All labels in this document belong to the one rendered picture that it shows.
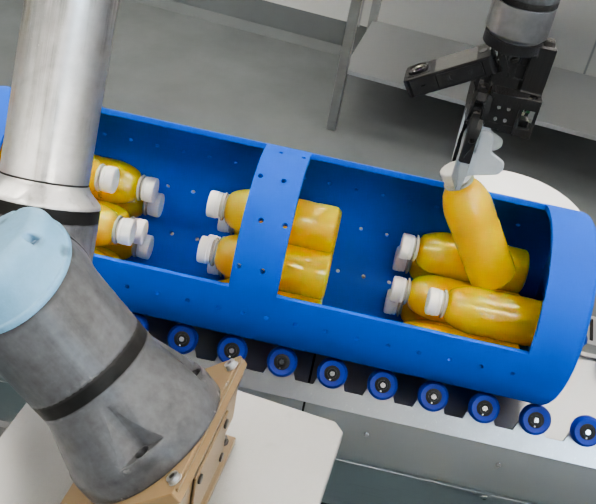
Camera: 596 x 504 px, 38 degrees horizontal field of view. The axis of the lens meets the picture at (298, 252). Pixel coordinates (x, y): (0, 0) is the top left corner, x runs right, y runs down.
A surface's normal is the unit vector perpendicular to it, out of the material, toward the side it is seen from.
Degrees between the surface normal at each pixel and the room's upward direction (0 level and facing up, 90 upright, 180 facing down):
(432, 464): 70
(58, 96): 63
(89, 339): 51
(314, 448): 0
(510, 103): 91
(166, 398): 31
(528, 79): 91
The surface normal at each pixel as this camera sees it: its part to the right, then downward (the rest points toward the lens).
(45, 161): 0.20, 0.17
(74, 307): 0.66, -0.15
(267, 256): -0.07, 0.13
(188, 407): 0.53, -0.45
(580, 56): -0.28, 0.55
